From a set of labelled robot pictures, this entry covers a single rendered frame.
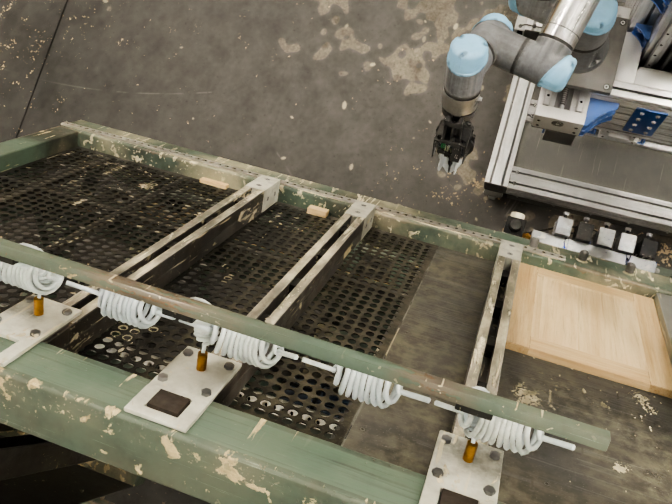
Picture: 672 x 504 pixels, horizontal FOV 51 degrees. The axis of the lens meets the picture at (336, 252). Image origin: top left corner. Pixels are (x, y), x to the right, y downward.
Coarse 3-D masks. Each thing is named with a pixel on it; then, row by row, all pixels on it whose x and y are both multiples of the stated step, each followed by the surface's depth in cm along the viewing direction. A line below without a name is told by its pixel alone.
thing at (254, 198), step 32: (256, 192) 198; (192, 224) 170; (224, 224) 178; (0, 256) 106; (160, 256) 152; (192, 256) 165; (96, 288) 135; (160, 288) 153; (0, 320) 113; (32, 320) 116; (64, 320) 117; (96, 320) 131
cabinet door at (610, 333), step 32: (544, 288) 185; (576, 288) 189; (608, 288) 192; (512, 320) 165; (544, 320) 168; (576, 320) 171; (608, 320) 174; (640, 320) 177; (544, 352) 154; (576, 352) 156; (608, 352) 159; (640, 352) 162; (640, 384) 149
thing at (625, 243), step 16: (512, 224) 211; (560, 224) 211; (592, 224) 210; (608, 224) 212; (544, 240) 213; (560, 240) 213; (576, 240) 212; (608, 240) 208; (624, 240) 207; (592, 256) 203; (608, 256) 209; (624, 256) 209; (640, 256) 207
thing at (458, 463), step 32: (512, 256) 187; (512, 288) 168; (480, 320) 161; (480, 352) 138; (480, 384) 129; (480, 416) 91; (448, 448) 104; (480, 448) 105; (448, 480) 97; (480, 480) 99
